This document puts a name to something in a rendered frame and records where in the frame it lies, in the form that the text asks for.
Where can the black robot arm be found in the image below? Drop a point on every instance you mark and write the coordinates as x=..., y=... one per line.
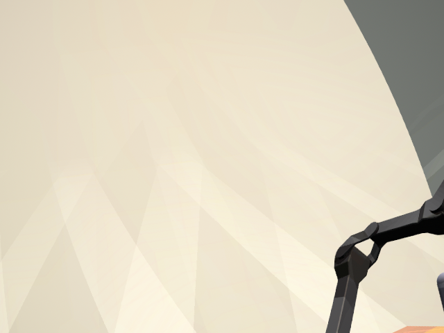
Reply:
x=351, y=265

